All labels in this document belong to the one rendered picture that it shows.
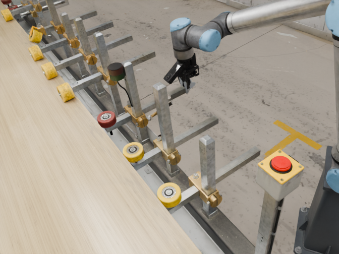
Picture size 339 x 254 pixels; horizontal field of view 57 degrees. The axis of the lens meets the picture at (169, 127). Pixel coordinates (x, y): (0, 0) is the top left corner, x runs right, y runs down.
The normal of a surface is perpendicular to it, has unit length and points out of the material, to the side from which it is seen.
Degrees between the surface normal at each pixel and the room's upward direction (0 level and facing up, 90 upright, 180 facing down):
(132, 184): 0
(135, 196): 0
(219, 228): 0
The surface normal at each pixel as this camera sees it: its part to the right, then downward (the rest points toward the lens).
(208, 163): 0.55, 0.52
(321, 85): -0.11, -0.73
